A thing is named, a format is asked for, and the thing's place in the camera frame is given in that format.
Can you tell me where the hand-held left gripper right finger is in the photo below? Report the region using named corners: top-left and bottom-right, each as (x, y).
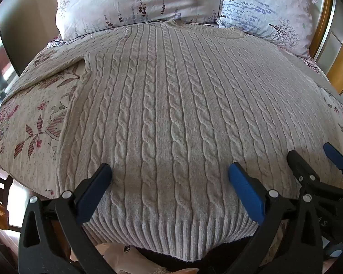
top-left (228, 162), bottom-right (325, 274)

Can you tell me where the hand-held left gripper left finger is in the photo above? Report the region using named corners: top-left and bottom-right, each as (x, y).
top-left (19, 163), bottom-right (113, 274)

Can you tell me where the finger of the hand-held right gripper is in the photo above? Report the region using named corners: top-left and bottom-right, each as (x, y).
top-left (287, 150), bottom-right (343, 199)
top-left (322, 142), bottom-right (343, 184)

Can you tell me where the beige cable-knit sweater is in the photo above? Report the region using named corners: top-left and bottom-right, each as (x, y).
top-left (6, 19), bottom-right (343, 263)

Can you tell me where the dark cloth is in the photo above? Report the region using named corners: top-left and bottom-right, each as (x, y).
top-left (134, 231), bottom-right (259, 274)

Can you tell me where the floral bedspread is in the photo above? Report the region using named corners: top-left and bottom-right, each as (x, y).
top-left (0, 36), bottom-right (343, 200)

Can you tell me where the wooden headboard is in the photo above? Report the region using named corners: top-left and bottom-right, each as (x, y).
top-left (303, 0), bottom-right (343, 95)

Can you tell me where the lavender and tree print pillow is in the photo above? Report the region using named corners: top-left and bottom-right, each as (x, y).
top-left (217, 0), bottom-right (318, 60)

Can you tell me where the white pillow with flower sprigs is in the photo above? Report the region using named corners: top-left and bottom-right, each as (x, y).
top-left (52, 0), bottom-right (227, 43)

